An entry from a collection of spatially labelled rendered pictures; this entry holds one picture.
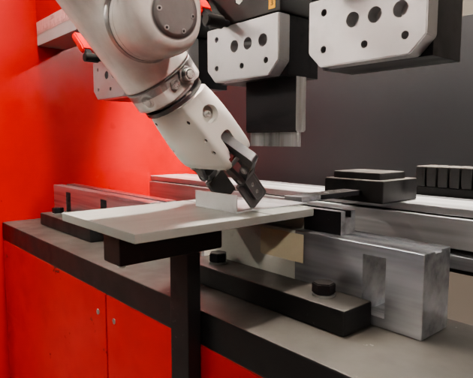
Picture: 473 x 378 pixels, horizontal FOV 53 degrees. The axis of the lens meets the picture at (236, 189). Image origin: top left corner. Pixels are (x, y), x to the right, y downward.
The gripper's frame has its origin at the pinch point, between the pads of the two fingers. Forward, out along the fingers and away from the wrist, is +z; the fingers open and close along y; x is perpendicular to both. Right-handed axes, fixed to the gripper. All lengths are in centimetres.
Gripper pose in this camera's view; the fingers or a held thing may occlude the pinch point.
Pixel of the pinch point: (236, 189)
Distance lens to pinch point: 63.4
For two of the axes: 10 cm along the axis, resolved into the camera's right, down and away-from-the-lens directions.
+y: -6.6, -0.8, 7.5
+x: -5.7, 7.0, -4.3
